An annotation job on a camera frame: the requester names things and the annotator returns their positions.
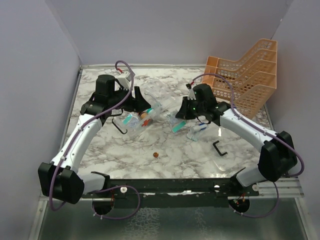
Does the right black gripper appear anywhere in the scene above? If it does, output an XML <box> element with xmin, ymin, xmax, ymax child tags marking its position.
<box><xmin>176</xmin><ymin>96</ymin><xmax>206</xmax><ymax>120</ymax></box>

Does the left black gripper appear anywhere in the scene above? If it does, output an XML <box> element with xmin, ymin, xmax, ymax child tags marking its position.
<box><xmin>109</xmin><ymin>84</ymin><xmax>151</xmax><ymax>112</ymax></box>

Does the brown orange-cap medicine bottle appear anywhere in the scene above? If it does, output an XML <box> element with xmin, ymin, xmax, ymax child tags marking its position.
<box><xmin>139</xmin><ymin>111</ymin><xmax>148</xmax><ymax>120</ymax></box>

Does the white green-label medicine bottle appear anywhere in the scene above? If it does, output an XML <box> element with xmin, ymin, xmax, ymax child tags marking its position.
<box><xmin>145</xmin><ymin>108</ymin><xmax>157</xmax><ymax>117</ymax></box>

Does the clear plastic medicine box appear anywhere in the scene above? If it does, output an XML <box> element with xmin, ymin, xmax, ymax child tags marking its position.
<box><xmin>112</xmin><ymin>89</ymin><xmax>163</xmax><ymax>139</ymax></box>

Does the white blue small bottle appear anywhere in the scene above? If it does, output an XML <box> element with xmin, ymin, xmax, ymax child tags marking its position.
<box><xmin>190</xmin><ymin>123</ymin><xmax>207</xmax><ymax>133</ymax></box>

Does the small clear teal packet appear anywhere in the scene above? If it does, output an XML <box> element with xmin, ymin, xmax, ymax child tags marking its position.
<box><xmin>186</xmin><ymin>130</ymin><xmax>201</xmax><ymax>142</ymax></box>

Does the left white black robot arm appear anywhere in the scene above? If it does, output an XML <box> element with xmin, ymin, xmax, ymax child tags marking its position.
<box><xmin>38</xmin><ymin>72</ymin><xmax>151</xmax><ymax>204</ymax></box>

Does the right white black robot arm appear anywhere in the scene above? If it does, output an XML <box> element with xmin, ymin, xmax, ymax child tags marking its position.
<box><xmin>175</xmin><ymin>83</ymin><xmax>298</xmax><ymax>196</ymax></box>

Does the clear plastic box lid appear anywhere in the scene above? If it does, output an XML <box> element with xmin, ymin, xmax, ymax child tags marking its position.
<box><xmin>197</xmin><ymin>124</ymin><xmax>241</xmax><ymax>173</ymax></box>

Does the orange plastic file organizer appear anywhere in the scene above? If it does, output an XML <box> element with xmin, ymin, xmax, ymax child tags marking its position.
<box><xmin>204</xmin><ymin>38</ymin><xmax>278</xmax><ymax>119</ymax></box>

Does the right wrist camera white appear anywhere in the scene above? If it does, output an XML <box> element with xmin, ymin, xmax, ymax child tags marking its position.
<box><xmin>186</xmin><ymin>83</ymin><xmax>196</xmax><ymax>101</ymax></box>

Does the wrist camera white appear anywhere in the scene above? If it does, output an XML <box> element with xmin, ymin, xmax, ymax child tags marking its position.
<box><xmin>117</xmin><ymin>72</ymin><xmax>131</xmax><ymax>90</ymax></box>
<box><xmin>186</xmin><ymin>83</ymin><xmax>196</xmax><ymax>101</ymax></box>

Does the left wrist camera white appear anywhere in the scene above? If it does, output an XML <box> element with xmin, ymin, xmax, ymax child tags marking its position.
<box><xmin>117</xmin><ymin>72</ymin><xmax>131</xmax><ymax>90</ymax></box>

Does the black box handle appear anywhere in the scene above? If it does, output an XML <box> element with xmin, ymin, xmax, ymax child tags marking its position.
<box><xmin>111</xmin><ymin>118</ymin><xmax>128</xmax><ymax>135</ymax></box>

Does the black lid handle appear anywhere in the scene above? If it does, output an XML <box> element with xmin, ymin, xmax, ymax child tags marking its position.
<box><xmin>212</xmin><ymin>140</ymin><xmax>228</xmax><ymax>157</ymax></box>

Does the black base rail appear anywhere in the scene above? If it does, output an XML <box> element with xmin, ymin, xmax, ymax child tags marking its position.
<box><xmin>82</xmin><ymin>178</ymin><xmax>259</xmax><ymax>209</ymax></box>

